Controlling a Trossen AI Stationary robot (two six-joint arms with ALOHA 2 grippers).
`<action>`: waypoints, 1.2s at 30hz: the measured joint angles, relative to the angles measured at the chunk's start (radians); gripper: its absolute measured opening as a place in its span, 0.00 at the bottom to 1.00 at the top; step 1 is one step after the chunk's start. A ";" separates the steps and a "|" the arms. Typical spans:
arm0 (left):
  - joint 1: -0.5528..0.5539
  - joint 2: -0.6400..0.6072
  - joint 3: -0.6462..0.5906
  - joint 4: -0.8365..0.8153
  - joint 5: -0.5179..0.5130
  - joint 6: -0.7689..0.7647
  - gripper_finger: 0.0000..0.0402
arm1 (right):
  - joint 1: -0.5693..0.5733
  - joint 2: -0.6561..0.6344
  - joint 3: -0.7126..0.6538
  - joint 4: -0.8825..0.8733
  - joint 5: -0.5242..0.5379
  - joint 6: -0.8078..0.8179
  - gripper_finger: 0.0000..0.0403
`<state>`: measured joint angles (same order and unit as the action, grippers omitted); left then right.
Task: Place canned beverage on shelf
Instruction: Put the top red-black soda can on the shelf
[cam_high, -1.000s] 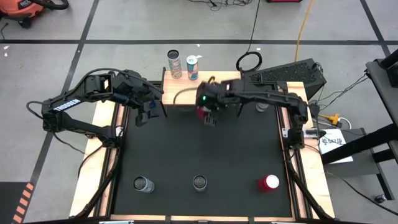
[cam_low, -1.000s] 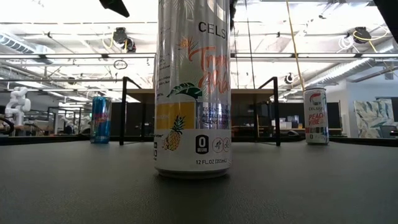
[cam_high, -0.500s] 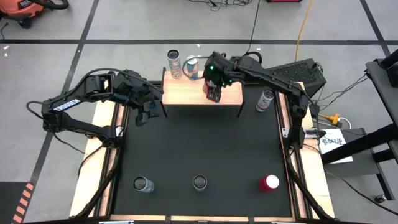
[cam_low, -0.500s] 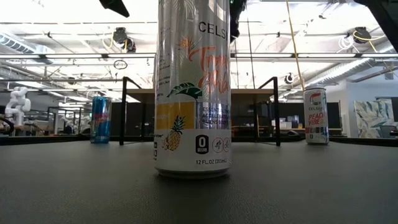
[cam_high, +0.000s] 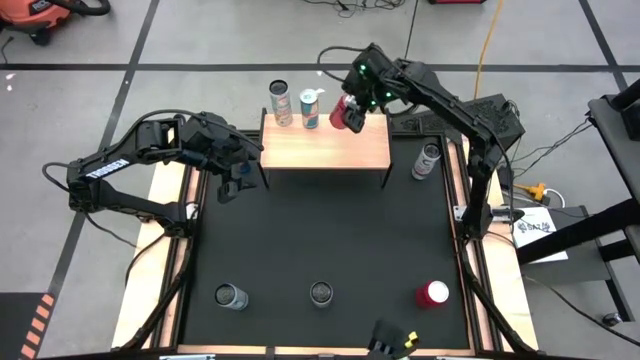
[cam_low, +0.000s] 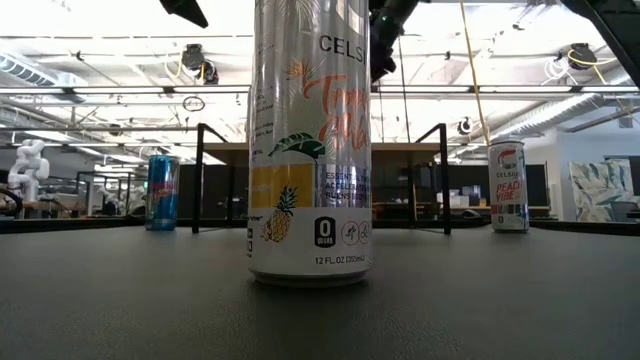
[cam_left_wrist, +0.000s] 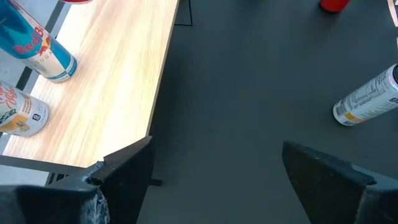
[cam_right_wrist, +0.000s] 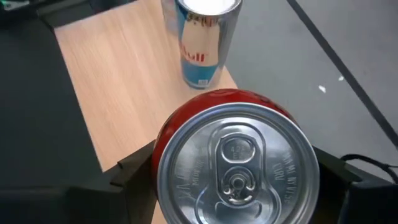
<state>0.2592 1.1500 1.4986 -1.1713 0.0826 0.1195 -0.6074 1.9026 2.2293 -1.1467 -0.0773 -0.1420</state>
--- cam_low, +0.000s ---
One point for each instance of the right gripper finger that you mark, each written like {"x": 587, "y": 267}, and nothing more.
{"x": 382, "y": 62}

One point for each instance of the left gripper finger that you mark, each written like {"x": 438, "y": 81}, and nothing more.
{"x": 187, "y": 10}

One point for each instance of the Celsius Peach Vibe can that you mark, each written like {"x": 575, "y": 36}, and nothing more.
{"x": 507, "y": 190}

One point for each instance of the blue Red Bull can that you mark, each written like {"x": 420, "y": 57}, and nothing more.
{"x": 162, "y": 200}

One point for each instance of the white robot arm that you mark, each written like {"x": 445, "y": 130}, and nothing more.
{"x": 107, "y": 197}
{"x": 29, "y": 170}

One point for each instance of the long ceiling light strip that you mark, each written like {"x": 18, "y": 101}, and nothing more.
{"x": 440, "y": 90}

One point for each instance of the Celsius Tropical Vibe can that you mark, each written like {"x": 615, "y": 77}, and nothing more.
{"x": 310, "y": 200}

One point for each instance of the white storage boxes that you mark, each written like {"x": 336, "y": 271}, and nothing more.
{"x": 465, "y": 197}

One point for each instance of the ventilation duct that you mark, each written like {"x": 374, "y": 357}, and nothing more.
{"x": 25, "y": 72}
{"x": 550, "y": 117}

